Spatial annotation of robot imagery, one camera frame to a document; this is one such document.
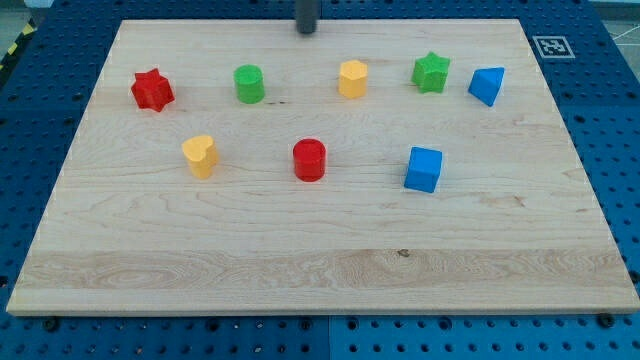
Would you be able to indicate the yellow black hazard tape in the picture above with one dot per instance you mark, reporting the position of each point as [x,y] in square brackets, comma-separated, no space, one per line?
[17,48]

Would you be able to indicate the light wooden board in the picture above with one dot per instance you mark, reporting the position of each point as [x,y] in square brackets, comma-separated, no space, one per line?
[513,226]

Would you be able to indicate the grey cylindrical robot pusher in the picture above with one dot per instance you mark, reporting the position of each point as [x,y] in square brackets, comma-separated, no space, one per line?
[306,15]

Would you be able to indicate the yellow heart block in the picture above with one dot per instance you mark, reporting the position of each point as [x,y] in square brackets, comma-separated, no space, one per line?
[201,155]

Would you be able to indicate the red star block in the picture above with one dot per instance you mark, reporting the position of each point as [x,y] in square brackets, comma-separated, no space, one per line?
[151,90]

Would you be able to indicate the yellow hexagon block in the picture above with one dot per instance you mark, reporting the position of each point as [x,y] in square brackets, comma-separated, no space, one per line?
[353,75]

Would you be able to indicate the red cylinder block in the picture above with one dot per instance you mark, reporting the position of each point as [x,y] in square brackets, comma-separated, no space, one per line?
[309,159]

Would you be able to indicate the blue cube block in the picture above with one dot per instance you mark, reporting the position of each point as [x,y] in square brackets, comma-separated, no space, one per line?
[424,169]

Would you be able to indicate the green star block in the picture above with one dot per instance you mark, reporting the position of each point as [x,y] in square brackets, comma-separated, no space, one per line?
[430,73]

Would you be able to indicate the green cylinder block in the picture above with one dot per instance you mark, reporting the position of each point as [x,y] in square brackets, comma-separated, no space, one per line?
[249,84]

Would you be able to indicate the white fiducial marker tag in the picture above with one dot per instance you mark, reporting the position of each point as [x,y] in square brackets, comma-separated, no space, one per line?
[553,47]

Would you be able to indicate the blue triangular prism block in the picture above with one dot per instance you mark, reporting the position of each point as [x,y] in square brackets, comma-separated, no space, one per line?
[486,83]

